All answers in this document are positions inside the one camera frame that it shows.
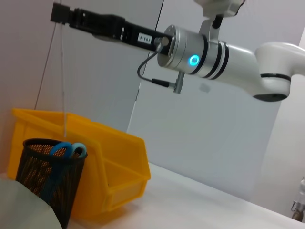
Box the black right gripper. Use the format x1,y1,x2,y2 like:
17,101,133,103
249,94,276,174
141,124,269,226
50,3,173,52

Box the blue scissors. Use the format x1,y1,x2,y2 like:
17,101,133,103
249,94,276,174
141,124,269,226
49,142,87,159

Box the black mesh pen holder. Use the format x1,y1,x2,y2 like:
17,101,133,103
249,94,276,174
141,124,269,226
15,138,88,229

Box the green glass fruit plate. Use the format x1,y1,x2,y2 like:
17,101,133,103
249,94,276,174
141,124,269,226
0,177,63,229

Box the yellow plastic bin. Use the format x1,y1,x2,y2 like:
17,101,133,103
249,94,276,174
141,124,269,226
7,107,152,220

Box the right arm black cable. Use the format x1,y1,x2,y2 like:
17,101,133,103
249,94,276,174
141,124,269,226
137,35,185,94

